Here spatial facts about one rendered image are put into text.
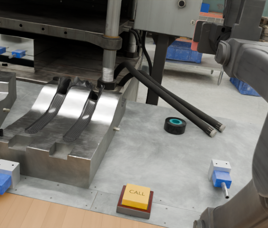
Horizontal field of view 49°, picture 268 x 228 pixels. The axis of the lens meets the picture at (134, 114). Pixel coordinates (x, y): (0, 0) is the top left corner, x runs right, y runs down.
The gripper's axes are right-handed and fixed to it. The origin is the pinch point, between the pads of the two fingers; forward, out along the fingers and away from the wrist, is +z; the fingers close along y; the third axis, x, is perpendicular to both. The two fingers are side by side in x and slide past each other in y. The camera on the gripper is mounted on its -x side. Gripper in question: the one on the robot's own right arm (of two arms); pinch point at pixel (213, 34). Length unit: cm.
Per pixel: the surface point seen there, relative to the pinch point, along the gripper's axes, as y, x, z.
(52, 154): 37, 34, -10
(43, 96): 47, 29, 15
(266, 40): -251, 65, 548
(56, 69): 60, 40, 82
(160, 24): 8, 8, 70
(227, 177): -10.5, 36.0, -8.0
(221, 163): -9.7, 34.7, -3.3
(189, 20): -5, 4, 69
